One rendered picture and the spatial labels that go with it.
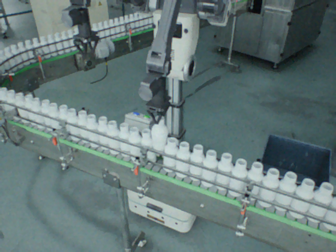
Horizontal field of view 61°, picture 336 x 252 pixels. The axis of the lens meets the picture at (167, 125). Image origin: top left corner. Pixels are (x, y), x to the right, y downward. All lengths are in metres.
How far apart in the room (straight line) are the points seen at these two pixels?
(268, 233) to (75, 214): 1.63
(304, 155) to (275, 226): 0.59
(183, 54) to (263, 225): 0.96
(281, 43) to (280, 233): 3.72
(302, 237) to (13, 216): 2.12
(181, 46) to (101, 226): 1.48
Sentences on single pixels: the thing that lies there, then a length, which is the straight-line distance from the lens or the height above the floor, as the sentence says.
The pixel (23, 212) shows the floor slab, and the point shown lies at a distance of 2.66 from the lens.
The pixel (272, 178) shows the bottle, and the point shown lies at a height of 1.15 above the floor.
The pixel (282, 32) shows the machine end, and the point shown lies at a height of 0.59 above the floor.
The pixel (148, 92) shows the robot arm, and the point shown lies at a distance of 0.99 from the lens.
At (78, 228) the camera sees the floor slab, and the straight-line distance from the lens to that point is 2.41.
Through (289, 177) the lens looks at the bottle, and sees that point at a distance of 1.11.
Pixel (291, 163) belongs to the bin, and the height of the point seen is 0.79.
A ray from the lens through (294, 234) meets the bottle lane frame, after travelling 1.25.
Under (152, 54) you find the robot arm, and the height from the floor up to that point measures 1.52.
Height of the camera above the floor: 1.90
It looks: 35 degrees down
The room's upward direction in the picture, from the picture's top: straight up
